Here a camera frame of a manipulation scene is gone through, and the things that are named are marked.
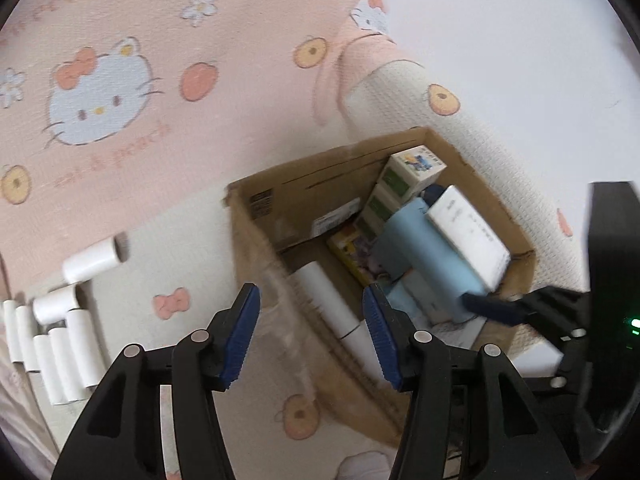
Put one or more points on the pale pink towel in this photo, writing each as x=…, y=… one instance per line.
x=20, y=410

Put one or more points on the yellow printed box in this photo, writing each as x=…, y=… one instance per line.
x=352, y=252

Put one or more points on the flat white box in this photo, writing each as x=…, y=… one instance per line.
x=470, y=235

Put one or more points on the white paper tube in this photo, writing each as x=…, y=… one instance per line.
x=330, y=305

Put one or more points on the brown cardboard box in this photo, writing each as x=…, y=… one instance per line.
x=270, y=220

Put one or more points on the pink cream printed blanket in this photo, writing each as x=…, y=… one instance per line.
x=190, y=125

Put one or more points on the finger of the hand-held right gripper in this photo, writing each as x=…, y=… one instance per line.
x=492, y=309
x=567, y=357

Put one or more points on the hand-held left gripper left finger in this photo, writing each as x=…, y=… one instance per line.
x=242, y=340

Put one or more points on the pile of white rolls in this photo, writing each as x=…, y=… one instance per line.
x=75, y=350

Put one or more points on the green and white box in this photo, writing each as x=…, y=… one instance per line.
x=372, y=222
x=387, y=200

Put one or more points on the light blue cylinder roll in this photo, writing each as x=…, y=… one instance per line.
x=435, y=255

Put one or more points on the white box with cartoon print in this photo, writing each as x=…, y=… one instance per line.
x=415, y=167

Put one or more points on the pale blue flat box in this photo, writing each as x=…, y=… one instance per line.
x=407, y=300

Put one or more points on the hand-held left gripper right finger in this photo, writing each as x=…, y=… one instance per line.
x=382, y=345

